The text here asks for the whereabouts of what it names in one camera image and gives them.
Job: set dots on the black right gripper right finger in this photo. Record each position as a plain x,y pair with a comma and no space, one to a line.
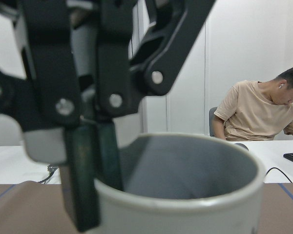
122,81

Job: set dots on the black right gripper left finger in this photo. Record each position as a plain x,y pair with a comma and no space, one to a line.
47,104

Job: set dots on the white mug with handle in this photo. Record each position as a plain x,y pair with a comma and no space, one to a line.
183,184

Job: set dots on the black computer mouse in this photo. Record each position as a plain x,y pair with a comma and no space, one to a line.
242,145

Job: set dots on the person in beige shirt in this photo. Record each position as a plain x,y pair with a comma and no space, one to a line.
256,111

